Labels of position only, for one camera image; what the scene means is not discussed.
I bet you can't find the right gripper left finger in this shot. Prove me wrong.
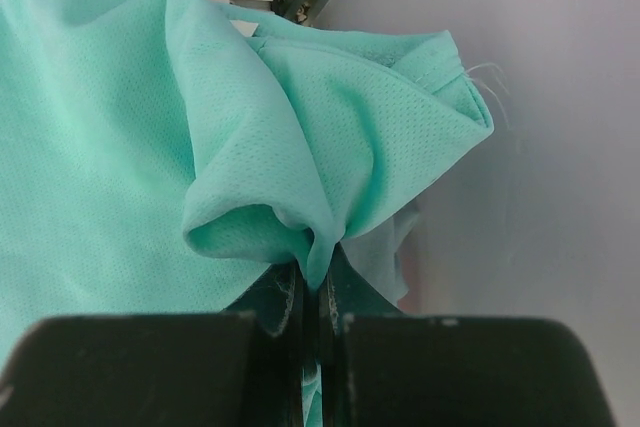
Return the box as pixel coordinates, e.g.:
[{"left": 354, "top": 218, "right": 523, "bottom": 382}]
[{"left": 1, "top": 264, "right": 304, "bottom": 426}]

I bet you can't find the teal t shirt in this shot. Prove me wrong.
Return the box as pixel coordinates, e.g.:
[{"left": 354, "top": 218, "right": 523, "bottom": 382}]
[{"left": 0, "top": 0, "right": 496, "bottom": 427}]

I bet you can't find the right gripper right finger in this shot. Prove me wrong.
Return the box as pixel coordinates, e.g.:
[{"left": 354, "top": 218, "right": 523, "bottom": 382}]
[{"left": 318, "top": 248, "right": 613, "bottom": 426}]

